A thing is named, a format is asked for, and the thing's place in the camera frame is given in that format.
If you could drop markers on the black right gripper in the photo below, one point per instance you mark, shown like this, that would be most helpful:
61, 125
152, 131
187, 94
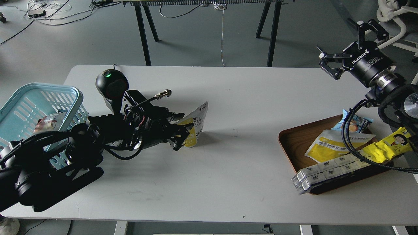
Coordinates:
367, 62

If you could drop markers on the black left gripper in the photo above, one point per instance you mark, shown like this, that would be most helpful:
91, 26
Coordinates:
146, 126

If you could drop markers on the yellow nut snack pouch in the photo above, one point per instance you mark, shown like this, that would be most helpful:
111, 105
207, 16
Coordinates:
197, 118

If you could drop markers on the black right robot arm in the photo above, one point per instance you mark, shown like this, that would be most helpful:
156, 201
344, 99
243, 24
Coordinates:
396, 100

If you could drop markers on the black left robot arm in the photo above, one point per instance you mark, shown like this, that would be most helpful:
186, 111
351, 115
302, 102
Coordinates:
50, 166

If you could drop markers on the blue snack packet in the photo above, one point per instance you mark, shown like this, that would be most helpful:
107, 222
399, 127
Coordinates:
357, 124

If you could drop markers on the yellow white snack pouch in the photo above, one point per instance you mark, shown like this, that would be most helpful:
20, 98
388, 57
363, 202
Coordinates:
329, 145

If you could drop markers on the yellow cartoon snack bag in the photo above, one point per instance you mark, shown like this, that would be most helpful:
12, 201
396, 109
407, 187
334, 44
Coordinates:
389, 147

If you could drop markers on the white boxed snack pack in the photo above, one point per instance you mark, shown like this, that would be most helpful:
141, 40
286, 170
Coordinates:
332, 174

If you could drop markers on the light blue plastic basket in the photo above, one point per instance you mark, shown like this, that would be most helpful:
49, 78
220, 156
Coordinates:
34, 101

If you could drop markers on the white office chair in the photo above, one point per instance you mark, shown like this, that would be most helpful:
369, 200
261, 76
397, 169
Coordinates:
399, 18

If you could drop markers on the black barcode scanner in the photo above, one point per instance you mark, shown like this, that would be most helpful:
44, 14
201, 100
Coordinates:
112, 85

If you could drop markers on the wooden tray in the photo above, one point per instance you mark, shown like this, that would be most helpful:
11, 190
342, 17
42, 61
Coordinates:
296, 141

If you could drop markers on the black background table frame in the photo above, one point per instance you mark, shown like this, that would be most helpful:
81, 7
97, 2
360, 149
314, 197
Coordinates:
208, 32

